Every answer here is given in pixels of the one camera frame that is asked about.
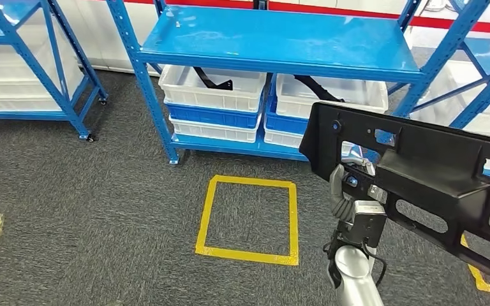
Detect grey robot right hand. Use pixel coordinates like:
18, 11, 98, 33
329, 158, 389, 249

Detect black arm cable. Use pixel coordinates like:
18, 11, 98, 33
361, 242, 389, 288

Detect yellow floor tape square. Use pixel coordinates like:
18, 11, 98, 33
195, 175, 300, 267

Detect black plastic bumper bracket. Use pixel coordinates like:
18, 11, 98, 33
299, 101, 490, 288

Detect blue plastic bin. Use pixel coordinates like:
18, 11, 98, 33
165, 99, 264, 129
265, 80, 313, 135

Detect black curved bracket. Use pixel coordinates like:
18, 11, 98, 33
293, 75, 346, 103
193, 66, 234, 91

